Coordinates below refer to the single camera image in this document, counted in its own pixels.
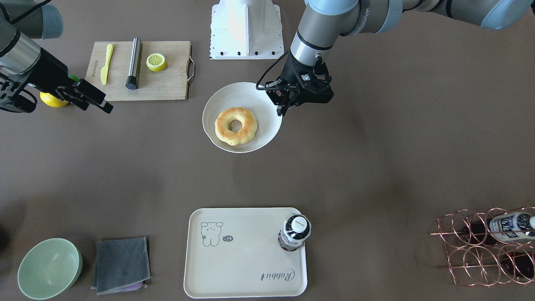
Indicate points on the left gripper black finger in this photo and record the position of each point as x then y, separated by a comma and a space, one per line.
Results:
282, 108

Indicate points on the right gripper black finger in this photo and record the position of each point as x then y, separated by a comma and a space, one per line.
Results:
106, 107

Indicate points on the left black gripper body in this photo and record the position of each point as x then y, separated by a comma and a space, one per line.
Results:
289, 72

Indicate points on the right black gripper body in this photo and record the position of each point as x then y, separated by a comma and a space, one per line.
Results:
48, 70

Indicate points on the white plate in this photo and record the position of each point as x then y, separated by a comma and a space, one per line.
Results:
245, 95

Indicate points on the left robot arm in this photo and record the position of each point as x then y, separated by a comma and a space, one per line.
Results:
323, 21

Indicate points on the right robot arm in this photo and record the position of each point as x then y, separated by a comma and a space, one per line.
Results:
25, 63

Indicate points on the dark drink bottle on tray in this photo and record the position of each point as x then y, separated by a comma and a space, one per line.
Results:
296, 229

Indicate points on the cream rabbit tray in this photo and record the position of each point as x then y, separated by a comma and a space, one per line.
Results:
234, 253

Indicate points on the green lime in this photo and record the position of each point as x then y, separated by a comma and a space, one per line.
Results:
73, 77

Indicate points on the lower whole lemon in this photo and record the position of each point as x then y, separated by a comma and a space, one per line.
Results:
52, 101

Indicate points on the steel muddler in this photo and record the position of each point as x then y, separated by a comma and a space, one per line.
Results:
132, 81

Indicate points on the yellow plastic knife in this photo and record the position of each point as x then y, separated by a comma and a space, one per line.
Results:
105, 69

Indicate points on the half lemon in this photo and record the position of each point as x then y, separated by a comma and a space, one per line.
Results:
156, 62

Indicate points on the wooden cutting board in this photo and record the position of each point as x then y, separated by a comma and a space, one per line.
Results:
170, 84

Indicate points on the grey folded cloth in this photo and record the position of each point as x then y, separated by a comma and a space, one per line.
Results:
121, 265

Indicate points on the mint green bowl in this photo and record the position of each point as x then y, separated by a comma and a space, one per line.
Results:
49, 268

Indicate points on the dark bottle in rack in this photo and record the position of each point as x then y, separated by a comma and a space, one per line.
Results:
517, 227

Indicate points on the glazed ring donut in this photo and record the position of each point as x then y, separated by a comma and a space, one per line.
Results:
236, 126

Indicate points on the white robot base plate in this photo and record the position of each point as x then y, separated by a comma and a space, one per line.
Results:
246, 30

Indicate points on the copper wire bottle rack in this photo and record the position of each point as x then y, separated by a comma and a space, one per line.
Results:
476, 258

